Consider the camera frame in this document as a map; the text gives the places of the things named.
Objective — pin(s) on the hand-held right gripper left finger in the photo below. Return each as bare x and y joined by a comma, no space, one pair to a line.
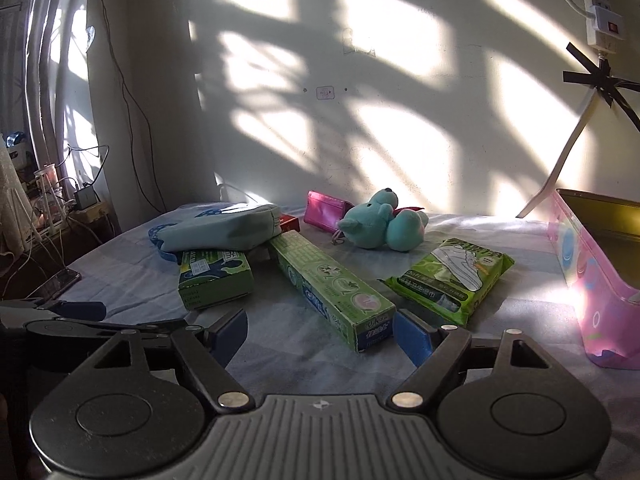
235,332

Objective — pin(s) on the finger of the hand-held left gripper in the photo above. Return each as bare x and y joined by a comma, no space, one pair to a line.
75,331
80,309

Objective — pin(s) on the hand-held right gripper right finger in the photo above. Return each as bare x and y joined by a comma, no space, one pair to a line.
411,340

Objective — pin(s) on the small green box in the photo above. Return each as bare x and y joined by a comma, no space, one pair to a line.
215,282

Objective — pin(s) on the green wet wipes packet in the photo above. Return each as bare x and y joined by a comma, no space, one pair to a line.
450,280

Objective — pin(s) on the light blue zip pouch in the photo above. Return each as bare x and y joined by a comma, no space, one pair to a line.
220,232

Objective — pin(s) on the long green toothpaste box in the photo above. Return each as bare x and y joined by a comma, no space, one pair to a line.
325,285

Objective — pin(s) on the pink storage bin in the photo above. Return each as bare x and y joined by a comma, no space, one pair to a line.
600,285

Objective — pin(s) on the smartphone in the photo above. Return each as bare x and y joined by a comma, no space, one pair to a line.
55,284

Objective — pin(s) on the striped blue bed sheet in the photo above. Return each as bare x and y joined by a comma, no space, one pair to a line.
310,360

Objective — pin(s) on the yellowish power strip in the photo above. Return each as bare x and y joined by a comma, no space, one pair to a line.
92,212

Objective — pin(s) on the dark power adapter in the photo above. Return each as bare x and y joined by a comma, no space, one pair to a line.
85,197

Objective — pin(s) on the red box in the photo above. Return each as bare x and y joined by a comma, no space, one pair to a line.
290,222

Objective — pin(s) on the teal plush toy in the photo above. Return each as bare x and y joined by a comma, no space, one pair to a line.
372,220

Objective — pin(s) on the lace cloth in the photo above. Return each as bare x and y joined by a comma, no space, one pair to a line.
10,200

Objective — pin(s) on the shiny pink pouch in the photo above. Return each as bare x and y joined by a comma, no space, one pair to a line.
325,210

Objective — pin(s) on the white curtain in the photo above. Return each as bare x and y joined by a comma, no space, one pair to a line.
45,85

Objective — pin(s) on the black tape cross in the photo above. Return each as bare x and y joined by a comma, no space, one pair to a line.
602,77

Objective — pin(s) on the white power strip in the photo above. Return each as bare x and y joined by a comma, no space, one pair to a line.
602,10

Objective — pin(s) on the white strip on wall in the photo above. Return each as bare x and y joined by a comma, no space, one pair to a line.
560,160

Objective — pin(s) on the small wall sticker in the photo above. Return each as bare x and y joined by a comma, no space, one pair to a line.
325,92

